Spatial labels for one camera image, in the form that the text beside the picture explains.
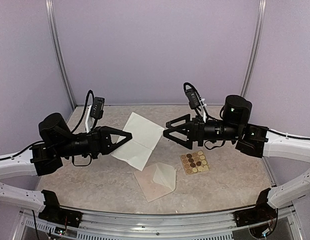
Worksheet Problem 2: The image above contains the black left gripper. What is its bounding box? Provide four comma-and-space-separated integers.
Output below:
55, 125, 132, 160

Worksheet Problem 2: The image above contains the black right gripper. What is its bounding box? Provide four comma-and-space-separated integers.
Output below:
163, 113, 242, 150

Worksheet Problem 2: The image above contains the beige lined letter paper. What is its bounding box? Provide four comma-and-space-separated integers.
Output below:
153, 162, 176, 192

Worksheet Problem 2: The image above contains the translucent pink envelope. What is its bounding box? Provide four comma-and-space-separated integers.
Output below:
134, 162, 177, 203

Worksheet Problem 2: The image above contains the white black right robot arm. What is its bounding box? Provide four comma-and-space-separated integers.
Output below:
163, 95, 310, 222

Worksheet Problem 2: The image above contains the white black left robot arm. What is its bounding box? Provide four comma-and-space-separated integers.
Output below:
0, 112, 133, 223

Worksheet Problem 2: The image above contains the round sticker seal sheet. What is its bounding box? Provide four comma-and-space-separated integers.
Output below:
179, 150, 210, 175

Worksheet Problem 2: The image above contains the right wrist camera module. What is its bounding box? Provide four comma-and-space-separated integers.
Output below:
185, 88, 201, 110

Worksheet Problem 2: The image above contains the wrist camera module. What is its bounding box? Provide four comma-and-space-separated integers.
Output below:
90, 97, 105, 120
185, 88, 201, 110

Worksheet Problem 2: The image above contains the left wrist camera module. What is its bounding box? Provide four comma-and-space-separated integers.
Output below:
90, 97, 105, 120

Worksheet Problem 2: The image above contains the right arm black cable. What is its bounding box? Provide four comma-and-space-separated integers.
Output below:
182, 81, 221, 121

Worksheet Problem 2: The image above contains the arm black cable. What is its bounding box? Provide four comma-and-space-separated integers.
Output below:
69, 89, 95, 135
182, 81, 221, 121

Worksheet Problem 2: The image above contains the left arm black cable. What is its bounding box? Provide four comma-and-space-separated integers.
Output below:
69, 89, 95, 135

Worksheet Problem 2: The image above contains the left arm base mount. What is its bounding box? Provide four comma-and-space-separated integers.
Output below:
38, 190, 83, 228

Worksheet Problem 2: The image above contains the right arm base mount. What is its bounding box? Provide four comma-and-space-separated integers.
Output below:
233, 188, 277, 227

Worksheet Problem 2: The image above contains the right aluminium corner post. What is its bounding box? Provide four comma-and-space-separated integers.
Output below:
240, 0, 267, 98

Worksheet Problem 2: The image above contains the aluminium corner post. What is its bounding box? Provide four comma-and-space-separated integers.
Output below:
240, 0, 267, 98
44, 0, 77, 110

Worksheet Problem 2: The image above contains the front aluminium frame rail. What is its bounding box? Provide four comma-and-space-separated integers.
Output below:
10, 205, 303, 240

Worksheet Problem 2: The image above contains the left aluminium corner post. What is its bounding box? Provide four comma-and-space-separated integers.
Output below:
44, 0, 77, 110

